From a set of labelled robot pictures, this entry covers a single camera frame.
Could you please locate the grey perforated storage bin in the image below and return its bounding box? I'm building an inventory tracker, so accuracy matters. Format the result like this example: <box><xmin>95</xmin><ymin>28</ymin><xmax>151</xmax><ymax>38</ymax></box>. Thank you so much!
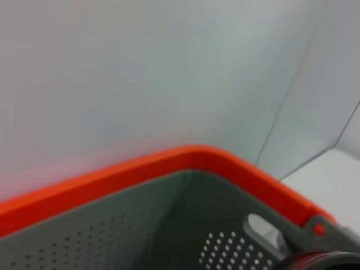
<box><xmin>0</xmin><ymin>168</ymin><xmax>360</xmax><ymax>270</ymax></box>

